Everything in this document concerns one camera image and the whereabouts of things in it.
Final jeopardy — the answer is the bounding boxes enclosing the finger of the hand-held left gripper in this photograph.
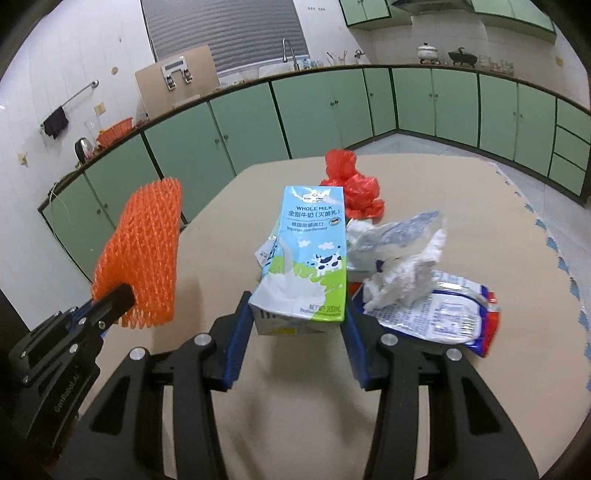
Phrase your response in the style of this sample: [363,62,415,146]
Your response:
[74,283,138,328]

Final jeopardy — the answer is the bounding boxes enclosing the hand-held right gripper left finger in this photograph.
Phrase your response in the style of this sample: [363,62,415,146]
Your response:
[58,291,254,480]

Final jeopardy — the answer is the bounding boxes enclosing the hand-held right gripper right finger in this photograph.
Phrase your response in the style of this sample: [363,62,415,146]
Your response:
[342,302,566,480]

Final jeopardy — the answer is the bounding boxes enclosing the orange foam net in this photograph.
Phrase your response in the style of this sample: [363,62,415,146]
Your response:
[90,178,183,329]

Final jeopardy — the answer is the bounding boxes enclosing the milk carton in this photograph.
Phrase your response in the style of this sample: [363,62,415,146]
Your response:
[248,185,347,337]

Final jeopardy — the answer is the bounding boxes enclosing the red plastic bag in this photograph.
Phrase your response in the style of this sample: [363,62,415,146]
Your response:
[320,148,386,221]

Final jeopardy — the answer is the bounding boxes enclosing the red blue white packet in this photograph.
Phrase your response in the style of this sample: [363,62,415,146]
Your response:
[365,270,502,358]

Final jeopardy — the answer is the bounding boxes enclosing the clear blue white wrapper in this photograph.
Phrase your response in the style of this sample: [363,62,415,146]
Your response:
[346,210,448,273]

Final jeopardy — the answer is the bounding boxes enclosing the orange plastic basket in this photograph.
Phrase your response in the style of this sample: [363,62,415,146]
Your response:
[96,117,134,148]

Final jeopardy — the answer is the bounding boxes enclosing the beige tablecloth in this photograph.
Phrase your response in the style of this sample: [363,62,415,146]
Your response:
[74,154,588,480]

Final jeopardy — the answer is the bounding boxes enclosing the dark hanging towel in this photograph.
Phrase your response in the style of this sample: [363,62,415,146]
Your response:
[43,106,70,139]

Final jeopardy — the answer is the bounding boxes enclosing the beige wooden board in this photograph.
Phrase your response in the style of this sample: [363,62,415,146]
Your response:
[135,45,220,118]

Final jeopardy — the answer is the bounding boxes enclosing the metal towel bar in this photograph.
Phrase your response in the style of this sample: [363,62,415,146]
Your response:
[41,80,100,127]

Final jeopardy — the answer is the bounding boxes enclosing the green base kitchen cabinets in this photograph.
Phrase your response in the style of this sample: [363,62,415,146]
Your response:
[38,62,591,284]

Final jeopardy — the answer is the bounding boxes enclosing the grey window blind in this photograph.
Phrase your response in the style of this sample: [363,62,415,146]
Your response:
[141,0,309,75]

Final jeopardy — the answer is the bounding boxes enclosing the steel kitchen faucet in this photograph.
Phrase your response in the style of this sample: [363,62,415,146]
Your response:
[281,39,301,72]

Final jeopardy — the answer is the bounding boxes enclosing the gas stove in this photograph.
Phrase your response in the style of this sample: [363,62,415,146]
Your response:
[416,60,481,69]

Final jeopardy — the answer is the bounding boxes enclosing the black cooking pot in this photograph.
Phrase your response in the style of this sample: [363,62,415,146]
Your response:
[448,47,478,66]

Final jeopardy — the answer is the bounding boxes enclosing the black range hood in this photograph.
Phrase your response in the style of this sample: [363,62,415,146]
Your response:
[392,0,476,14]

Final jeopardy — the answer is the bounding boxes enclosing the white cable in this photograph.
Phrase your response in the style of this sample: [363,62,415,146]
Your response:
[46,182,70,241]

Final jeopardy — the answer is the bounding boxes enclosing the green upper wall cabinets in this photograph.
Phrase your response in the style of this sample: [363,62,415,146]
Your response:
[339,0,557,33]

